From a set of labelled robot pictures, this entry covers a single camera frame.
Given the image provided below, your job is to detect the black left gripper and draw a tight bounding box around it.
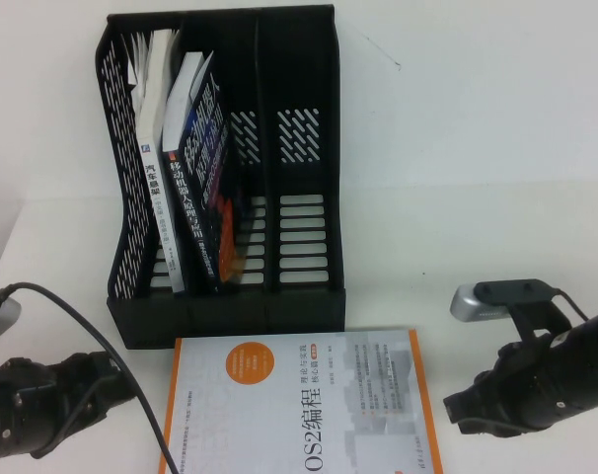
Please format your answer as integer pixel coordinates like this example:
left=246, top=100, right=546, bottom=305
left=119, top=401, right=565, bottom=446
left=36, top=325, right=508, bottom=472
left=35, top=350, right=139, bottom=443

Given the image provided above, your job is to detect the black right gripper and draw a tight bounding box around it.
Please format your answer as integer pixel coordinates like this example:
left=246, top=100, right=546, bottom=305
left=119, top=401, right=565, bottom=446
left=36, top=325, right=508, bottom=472
left=443, top=338, right=592, bottom=436

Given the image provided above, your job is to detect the orange edged ROS2 book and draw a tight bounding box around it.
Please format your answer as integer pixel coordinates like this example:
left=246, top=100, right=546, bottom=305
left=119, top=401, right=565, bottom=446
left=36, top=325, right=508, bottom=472
left=160, top=328, right=447, bottom=474

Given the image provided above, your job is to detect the black plastic book stand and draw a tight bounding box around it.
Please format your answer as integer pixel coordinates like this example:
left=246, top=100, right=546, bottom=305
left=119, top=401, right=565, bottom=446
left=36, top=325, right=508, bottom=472
left=94, top=4, right=348, bottom=351

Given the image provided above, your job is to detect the white spine paperback book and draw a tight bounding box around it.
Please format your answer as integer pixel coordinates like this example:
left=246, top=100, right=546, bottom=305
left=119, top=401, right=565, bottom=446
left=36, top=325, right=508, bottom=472
left=119, top=30, right=187, bottom=295

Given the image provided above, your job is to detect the dark blue robot book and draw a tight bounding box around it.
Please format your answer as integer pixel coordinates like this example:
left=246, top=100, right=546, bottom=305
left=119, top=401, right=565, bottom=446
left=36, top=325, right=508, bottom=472
left=161, top=50, right=245, bottom=296

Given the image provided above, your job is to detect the black left camera cable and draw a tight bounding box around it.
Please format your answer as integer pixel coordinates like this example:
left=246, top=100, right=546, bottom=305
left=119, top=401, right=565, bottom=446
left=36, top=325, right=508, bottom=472
left=0, top=280, right=182, bottom=474

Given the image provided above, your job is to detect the black camera cable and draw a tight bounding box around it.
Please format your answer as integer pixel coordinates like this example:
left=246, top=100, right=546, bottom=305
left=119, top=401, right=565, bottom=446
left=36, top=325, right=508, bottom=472
left=555, top=288, right=589, bottom=322
left=0, top=280, right=182, bottom=474

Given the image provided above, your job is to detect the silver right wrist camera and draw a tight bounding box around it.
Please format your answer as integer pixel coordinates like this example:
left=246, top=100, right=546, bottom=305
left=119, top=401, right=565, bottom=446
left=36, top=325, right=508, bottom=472
left=450, top=283, right=515, bottom=323

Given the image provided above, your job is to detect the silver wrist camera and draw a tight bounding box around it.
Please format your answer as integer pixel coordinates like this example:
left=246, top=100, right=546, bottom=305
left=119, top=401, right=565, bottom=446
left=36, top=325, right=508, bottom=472
left=450, top=283, right=515, bottom=323
left=0, top=294, right=23, bottom=343

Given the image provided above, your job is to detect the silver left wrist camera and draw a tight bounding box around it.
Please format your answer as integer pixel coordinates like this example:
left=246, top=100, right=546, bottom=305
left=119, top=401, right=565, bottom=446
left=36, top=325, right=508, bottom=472
left=0, top=294, right=23, bottom=343

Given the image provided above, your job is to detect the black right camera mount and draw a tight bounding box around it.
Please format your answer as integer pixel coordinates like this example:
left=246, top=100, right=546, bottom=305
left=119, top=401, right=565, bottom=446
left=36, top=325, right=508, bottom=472
left=478, top=279, right=574, bottom=347

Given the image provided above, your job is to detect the black right camera cable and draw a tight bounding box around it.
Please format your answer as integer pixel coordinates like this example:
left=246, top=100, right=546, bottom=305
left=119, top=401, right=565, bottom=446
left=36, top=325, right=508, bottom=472
left=555, top=288, right=589, bottom=322

